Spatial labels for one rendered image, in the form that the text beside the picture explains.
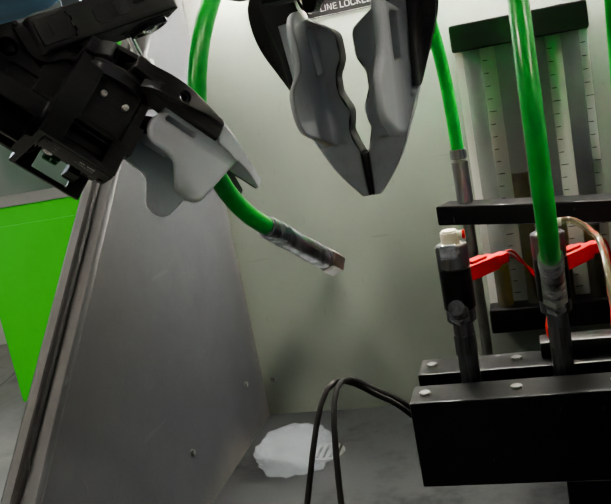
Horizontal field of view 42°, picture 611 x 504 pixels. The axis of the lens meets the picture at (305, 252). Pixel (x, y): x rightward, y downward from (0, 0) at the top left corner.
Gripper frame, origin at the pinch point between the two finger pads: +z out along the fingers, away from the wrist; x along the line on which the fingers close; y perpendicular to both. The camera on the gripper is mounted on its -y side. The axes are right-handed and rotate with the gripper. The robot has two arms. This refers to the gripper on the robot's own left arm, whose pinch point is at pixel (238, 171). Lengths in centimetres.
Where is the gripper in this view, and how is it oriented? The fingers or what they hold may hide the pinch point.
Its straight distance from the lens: 59.1
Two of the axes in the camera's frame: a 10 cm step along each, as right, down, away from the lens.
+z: 7.5, 4.9, 4.3
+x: 5.7, -1.6, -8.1
